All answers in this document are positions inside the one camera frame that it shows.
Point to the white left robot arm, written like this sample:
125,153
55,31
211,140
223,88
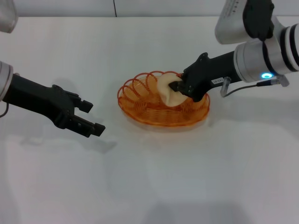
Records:
4,81

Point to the orange woven plastic basket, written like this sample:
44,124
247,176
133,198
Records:
161,116

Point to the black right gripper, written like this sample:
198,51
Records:
205,74

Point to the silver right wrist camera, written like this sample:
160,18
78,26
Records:
230,23

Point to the beige bread roll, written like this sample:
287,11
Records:
167,91

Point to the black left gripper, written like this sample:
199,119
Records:
46,100

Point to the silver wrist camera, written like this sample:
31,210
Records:
230,23
7,16

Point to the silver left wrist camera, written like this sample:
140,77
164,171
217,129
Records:
7,16

